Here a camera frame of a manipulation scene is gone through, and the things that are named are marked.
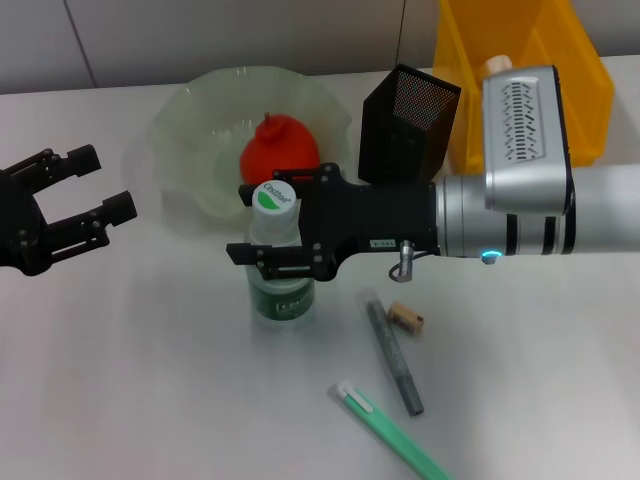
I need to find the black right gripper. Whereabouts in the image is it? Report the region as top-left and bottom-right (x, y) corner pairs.
(225, 162), (440, 282)

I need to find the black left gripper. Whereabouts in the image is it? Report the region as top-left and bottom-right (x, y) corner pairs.
(0, 143), (140, 277)

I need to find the clear green-label water bottle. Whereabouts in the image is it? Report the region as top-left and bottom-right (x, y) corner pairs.
(246, 180), (316, 324)

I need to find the red-orange knobby orange fruit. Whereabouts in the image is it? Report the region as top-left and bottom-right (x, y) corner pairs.
(238, 112), (321, 186)

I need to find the grey marker pen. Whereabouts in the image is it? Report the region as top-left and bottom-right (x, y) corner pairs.
(355, 288), (426, 417)

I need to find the mint green pen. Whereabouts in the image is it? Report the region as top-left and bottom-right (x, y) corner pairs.
(335, 380), (454, 480)

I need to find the white paper ball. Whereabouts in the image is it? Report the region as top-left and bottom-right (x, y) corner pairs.
(480, 54), (514, 77)

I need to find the translucent green wavy fruit plate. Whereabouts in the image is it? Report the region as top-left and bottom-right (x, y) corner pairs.
(149, 64), (351, 234)

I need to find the black mesh pen holder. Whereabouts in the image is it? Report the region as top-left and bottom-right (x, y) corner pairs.
(357, 63), (462, 187)

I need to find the yellow plastic storage bin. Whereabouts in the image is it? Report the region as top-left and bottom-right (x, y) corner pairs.
(432, 0), (615, 174)

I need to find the right gripper cable with plug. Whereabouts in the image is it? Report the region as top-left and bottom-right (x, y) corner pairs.
(388, 238), (431, 287)

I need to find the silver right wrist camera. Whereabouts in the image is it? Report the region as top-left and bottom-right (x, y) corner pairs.
(481, 64), (576, 217)

